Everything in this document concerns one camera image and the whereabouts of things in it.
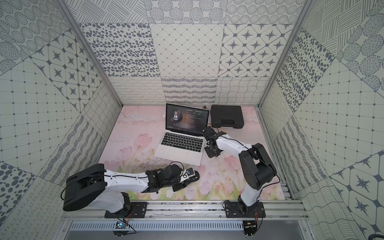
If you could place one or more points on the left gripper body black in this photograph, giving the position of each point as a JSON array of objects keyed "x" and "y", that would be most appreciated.
[{"x": 182, "y": 177}]

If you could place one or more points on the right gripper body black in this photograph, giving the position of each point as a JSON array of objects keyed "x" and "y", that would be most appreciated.
[{"x": 212, "y": 152}]

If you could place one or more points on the black wireless mouse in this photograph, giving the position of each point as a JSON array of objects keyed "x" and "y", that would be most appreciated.
[{"x": 192, "y": 179}]

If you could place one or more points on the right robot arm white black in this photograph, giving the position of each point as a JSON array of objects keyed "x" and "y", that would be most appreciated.
[{"x": 258, "y": 168}]

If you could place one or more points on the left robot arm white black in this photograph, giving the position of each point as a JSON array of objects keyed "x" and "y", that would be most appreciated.
[{"x": 103, "y": 189}]

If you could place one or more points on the silver laptop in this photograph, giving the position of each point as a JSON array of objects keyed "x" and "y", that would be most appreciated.
[{"x": 183, "y": 139}]

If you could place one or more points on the black plastic tool case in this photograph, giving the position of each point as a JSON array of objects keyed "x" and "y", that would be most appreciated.
[{"x": 227, "y": 116}]

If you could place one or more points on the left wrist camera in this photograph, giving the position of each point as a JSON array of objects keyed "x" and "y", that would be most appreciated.
[{"x": 188, "y": 173}]

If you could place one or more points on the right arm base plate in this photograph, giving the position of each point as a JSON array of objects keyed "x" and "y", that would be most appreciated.
[{"x": 240, "y": 210}]

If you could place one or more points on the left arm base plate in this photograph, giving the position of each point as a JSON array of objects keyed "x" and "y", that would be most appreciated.
[{"x": 135, "y": 210}]

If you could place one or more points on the aluminium mounting rail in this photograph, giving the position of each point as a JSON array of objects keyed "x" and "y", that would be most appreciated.
[{"x": 214, "y": 210}]

